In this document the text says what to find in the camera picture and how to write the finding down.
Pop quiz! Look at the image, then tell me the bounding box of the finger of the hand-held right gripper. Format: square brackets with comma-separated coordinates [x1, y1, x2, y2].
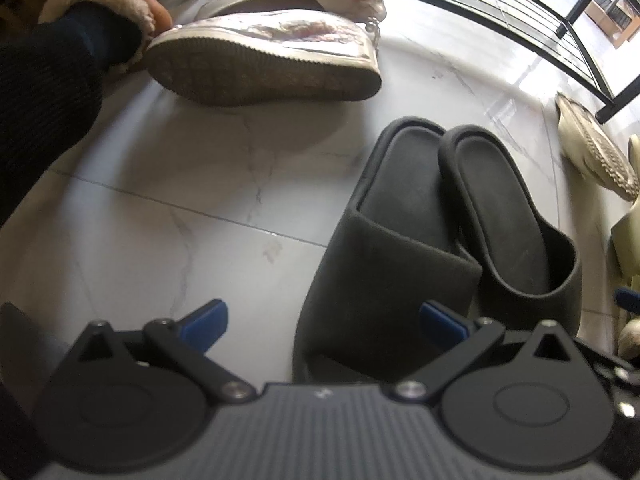
[616, 287, 640, 314]
[575, 352, 640, 422]

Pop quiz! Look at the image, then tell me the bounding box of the beige slipper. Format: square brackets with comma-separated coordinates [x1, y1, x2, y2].
[556, 92, 640, 202]
[607, 134, 640, 361]

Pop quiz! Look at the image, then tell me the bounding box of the black slide slipper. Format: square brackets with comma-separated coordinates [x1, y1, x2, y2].
[439, 126, 583, 332]
[292, 117, 483, 385]

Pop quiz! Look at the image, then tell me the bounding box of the person's dark trouser leg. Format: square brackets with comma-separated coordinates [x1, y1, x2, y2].
[0, 0, 143, 231]

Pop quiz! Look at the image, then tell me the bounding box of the black metal shoe rack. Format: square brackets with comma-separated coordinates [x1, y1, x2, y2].
[187, 0, 640, 123]

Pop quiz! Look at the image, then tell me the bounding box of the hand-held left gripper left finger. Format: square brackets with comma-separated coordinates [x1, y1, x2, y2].
[74, 299, 254, 405]

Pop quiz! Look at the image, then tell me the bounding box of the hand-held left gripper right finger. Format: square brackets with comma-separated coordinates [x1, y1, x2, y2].
[394, 301, 576, 404]

